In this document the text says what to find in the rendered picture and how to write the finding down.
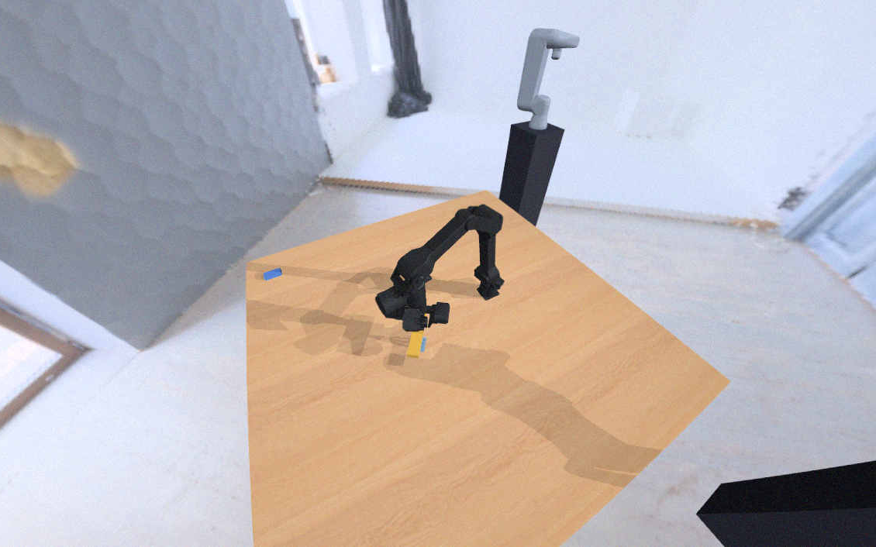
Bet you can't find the yellow bar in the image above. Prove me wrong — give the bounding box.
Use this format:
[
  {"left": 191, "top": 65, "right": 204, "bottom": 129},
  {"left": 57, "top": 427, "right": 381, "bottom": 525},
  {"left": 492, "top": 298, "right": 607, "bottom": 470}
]
[{"left": 407, "top": 331, "right": 424, "bottom": 358}]

